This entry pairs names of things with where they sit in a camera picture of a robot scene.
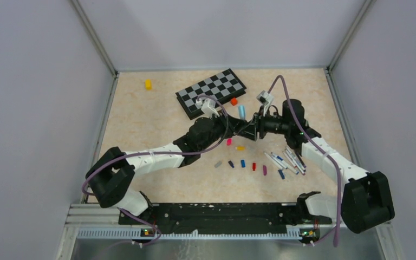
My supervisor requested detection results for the dark blue marker cap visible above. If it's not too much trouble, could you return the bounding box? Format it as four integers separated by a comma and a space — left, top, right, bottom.
228, 160, 235, 168

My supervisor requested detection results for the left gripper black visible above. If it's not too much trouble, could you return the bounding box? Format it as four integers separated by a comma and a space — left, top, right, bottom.
199, 109, 248, 152

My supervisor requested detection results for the white marker with pink band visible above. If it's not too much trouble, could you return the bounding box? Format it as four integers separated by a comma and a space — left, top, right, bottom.
292, 155, 306, 175

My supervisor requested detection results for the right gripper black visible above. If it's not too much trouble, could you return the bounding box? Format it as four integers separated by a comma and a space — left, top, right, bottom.
237, 106, 290, 141

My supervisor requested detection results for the white marker blue cap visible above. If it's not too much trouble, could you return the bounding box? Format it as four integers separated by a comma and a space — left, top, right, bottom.
270, 152, 299, 175

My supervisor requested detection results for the purple gel pen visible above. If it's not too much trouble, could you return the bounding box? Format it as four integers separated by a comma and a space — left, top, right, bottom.
294, 150, 306, 169

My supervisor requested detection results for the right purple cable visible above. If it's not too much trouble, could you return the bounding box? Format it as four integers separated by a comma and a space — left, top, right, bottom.
267, 75, 343, 248

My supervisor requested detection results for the light blue eraser block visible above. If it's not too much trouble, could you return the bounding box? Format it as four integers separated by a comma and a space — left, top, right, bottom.
238, 105, 246, 120

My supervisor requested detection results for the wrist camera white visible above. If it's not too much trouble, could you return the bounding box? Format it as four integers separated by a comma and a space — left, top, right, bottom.
196, 99, 219, 118
256, 90, 274, 112

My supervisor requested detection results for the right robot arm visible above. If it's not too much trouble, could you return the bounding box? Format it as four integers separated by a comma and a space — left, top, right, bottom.
235, 99, 395, 233

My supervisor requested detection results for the white marker grey cap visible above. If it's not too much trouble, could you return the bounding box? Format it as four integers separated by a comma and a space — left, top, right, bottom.
264, 152, 285, 170

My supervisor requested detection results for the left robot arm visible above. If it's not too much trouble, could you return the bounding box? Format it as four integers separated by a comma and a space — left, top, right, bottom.
82, 115, 256, 224

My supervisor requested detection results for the purple whiteboard marker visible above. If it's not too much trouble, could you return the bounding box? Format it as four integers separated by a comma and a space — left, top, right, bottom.
286, 147, 304, 169

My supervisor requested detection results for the aluminium frame rail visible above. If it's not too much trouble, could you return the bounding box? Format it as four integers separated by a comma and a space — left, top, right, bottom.
56, 203, 405, 259

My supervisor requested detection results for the black and grey chessboard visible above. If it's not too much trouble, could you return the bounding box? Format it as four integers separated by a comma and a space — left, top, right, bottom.
175, 68, 247, 120

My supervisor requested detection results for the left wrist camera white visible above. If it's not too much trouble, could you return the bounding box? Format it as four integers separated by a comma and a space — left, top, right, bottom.
196, 99, 219, 118

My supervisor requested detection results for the orange red cube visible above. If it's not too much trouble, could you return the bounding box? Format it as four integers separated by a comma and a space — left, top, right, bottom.
230, 97, 238, 106

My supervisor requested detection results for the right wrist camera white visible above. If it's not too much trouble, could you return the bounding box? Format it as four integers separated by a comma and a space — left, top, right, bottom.
256, 90, 274, 112

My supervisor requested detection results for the yellow block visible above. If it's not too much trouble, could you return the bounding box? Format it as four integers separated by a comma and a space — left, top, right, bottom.
145, 79, 152, 90

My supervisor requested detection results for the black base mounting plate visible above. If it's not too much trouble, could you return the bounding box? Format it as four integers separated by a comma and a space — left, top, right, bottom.
138, 203, 332, 235

